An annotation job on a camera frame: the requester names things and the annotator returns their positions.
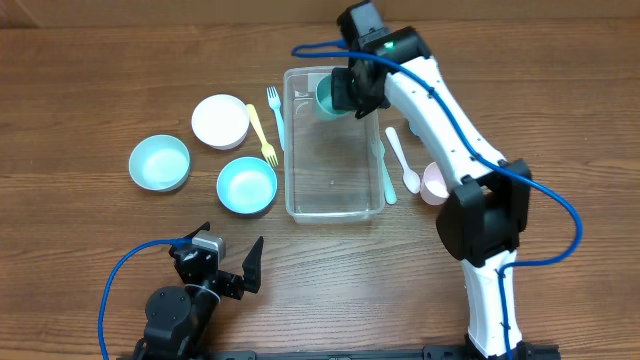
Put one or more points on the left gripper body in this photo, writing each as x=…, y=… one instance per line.
x=229, y=285

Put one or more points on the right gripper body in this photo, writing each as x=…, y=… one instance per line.
x=348, y=95

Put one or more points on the green plastic cup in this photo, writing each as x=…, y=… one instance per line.
x=324, y=109

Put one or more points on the blue bowl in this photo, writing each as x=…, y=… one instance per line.
x=247, y=186

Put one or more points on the pink plastic cup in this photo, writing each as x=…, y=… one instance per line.
x=433, y=189

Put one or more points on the pale green bowl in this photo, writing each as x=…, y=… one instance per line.
x=160, y=163

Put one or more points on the white pink bowl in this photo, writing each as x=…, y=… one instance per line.
x=220, y=121

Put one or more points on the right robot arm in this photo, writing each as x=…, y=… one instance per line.
x=488, y=197

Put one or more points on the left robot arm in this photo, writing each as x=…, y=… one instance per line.
x=178, y=316

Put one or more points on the clear plastic container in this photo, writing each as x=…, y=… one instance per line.
x=333, y=167

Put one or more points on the green plastic fork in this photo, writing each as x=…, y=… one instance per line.
x=389, y=191

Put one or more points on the white plastic spoon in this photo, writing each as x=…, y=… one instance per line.
x=410, y=178

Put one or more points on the blue plastic fork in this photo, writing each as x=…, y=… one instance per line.
x=275, y=105

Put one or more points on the yellow plastic fork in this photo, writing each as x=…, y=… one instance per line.
x=267, y=149

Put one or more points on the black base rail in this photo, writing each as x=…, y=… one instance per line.
x=380, y=354

